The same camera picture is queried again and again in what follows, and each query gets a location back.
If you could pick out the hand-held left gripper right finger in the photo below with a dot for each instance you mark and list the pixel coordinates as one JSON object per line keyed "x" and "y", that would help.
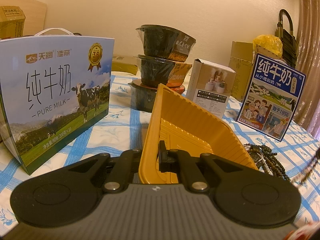
{"x": 163, "y": 157}

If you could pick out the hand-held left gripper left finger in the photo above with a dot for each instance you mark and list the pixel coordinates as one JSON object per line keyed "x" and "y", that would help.
{"x": 125, "y": 165}

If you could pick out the golden plastic tray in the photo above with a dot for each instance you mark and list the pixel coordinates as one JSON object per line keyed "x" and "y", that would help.
{"x": 195, "y": 127}

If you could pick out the long dark beaded strand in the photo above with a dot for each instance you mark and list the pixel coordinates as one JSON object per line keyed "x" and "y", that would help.
{"x": 306, "y": 170}

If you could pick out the blue checked tablecloth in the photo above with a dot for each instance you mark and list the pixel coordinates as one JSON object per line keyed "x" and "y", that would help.
{"x": 117, "y": 135}

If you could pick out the bottom black instant bowl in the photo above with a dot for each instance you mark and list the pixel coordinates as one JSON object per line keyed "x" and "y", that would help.
{"x": 142, "y": 97}

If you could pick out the small white product box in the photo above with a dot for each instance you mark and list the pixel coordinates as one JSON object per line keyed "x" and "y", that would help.
{"x": 210, "y": 87}

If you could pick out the middle black instant bowl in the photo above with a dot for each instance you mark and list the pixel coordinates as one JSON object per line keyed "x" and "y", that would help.
{"x": 160, "y": 70}

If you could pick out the flat brown cardboard box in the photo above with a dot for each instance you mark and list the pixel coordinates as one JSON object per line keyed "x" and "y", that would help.
{"x": 125, "y": 65}

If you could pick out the light blue cow milk carton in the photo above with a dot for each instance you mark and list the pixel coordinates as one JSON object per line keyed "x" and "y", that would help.
{"x": 55, "y": 92}

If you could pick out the black instant meal bowl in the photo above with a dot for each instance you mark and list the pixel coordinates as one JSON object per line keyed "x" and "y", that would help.
{"x": 162, "y": 41}

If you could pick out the tall brown cardboard box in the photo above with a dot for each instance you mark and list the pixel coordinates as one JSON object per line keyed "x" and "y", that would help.
{"x": 241, "y": 70}

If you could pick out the dark blue cartoon milk carton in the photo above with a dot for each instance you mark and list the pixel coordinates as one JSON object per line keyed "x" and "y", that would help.
{"x": 272, "y": 95}

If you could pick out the yellow plastic bag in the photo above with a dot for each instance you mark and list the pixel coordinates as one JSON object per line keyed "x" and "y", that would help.
{"x": 268, "y": 45}

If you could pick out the black folding rack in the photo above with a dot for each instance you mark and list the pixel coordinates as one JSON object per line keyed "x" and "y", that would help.
{"x": 286, "y": 40}

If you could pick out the pale wooden board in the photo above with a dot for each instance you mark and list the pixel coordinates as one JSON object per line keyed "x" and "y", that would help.
{"x": 35, "y": 12}

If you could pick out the pink patterned curtain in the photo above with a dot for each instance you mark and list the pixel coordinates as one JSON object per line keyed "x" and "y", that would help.
{"x": 308, "y": 55}

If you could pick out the printed brown cardboard box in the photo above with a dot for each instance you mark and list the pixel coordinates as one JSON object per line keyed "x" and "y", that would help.
{"x": 11, "y": 22}

